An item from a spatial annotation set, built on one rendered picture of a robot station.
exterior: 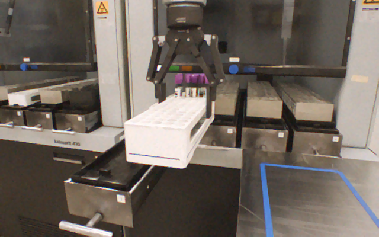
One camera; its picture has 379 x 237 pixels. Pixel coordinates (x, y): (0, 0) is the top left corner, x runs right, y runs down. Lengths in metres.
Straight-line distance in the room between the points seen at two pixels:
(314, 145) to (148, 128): 0.55
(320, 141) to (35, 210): 1.23
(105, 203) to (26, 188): 0.89
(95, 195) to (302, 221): 0.33
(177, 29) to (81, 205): 0.39
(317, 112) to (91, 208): 0.68
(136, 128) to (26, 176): 0.96
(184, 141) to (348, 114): 0.64
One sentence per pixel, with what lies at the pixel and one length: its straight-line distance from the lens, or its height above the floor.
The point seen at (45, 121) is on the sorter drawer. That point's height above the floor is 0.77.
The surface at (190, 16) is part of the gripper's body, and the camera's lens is 0.47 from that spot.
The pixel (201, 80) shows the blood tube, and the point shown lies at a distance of 0.57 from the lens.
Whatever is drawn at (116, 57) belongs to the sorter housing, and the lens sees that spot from 0.92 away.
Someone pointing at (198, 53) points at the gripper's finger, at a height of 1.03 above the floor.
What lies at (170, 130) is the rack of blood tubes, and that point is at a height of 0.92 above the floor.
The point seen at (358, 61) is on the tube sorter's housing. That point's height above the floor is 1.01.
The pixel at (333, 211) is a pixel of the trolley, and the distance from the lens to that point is 0.40.
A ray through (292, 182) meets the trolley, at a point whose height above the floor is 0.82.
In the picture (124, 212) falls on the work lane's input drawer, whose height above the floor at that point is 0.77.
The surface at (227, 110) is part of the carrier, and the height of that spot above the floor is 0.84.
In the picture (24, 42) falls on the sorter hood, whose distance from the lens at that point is 1.19.
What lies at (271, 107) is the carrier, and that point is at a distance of 0.80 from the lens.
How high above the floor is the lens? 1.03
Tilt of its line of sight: 14 degrees down
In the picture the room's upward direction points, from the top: straight up
